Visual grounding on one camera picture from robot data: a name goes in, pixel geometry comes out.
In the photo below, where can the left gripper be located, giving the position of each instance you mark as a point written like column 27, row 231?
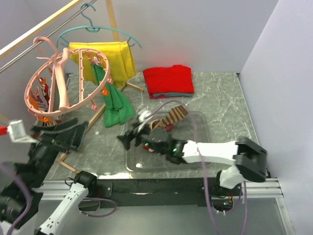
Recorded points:
column 67, row 134

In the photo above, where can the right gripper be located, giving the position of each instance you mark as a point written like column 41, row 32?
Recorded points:
column 126, row 139

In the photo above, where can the red christmas sock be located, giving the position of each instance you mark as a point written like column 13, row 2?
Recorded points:
column 168, row 127

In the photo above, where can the brown striped sock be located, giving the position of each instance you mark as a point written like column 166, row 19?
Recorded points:
column 175, row 114

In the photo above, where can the purple striped beige sock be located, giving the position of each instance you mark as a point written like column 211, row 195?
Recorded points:
column 153, row 124

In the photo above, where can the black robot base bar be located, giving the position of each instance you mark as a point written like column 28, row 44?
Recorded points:
column 149, row 192

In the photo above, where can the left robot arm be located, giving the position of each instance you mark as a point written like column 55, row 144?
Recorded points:
column 19, row 183

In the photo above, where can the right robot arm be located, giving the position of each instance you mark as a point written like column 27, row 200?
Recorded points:
column 245, row 158

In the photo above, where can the pink round clip hanger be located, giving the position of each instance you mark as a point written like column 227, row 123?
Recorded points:
column 58, row 98

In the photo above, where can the teal plastic hanger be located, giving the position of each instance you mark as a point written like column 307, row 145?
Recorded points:
column 91, row 28

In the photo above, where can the green cloth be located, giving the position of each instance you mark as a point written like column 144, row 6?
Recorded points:
column 118, row 108

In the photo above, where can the grey folded shirt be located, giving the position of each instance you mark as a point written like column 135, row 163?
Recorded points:
column 168, row 94

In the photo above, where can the yellow cloth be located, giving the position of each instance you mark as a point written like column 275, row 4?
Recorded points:
column 119, row 55

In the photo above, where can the red folded shirt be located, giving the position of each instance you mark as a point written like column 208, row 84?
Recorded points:
column 174, row 79

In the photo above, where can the metal hanging rod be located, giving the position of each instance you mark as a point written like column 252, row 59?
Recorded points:
column 40, row 27

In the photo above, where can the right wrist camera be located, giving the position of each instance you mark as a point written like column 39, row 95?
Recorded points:
column 144, row 117

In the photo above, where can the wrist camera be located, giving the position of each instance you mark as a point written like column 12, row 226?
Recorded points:
column 16, row 131
column 144, row 117

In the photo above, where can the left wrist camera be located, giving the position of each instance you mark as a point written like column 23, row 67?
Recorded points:
column 16, row 131

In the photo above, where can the wooden clothes rack frame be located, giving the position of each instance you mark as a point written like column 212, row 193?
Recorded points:
column 110, row 11

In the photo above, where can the aluminium rail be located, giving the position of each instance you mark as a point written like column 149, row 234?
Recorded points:
column 57, row 190

